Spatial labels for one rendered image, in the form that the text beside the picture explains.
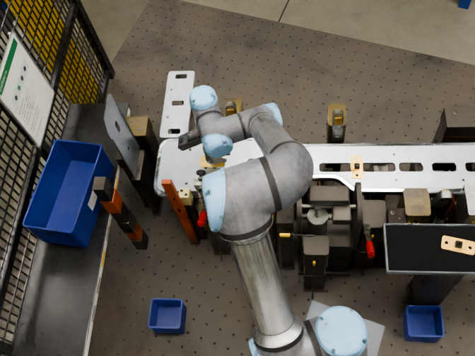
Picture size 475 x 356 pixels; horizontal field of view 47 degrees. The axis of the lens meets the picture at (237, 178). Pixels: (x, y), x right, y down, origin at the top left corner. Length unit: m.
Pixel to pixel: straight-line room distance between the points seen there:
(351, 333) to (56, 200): 1.06
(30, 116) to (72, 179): 0.25
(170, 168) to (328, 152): 0.53
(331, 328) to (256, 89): 1.32
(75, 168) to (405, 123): 1.27
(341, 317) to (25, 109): 1.11
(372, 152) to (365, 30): 1.76
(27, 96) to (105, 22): 2.06
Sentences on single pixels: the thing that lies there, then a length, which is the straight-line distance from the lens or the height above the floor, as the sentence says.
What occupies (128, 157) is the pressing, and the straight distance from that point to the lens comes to 1.80.
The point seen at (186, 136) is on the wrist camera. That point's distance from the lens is 1.68.
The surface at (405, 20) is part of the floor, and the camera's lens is 3.59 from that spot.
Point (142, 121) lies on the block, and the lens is 1.90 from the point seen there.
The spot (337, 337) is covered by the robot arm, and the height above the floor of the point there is 1.33.
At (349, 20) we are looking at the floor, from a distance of 3.56.
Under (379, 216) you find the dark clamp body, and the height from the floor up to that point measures 1.08.
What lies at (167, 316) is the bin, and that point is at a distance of 1.98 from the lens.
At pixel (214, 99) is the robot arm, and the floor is 1.40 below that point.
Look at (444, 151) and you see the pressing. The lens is 1.88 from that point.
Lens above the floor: 2.58
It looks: 62 degrees down
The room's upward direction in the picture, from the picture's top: 13 degrees counter-clockwise
